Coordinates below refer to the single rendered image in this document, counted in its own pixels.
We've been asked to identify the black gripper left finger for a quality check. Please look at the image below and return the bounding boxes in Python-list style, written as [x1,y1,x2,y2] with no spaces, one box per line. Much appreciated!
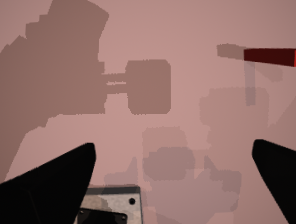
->
[0,143,96,224]

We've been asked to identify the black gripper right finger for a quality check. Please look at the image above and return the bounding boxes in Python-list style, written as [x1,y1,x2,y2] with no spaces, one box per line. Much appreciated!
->
[252,139,296,224]

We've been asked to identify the dark red rectangular bar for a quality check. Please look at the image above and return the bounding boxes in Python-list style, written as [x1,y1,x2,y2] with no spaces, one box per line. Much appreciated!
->
[244,48,296,67]

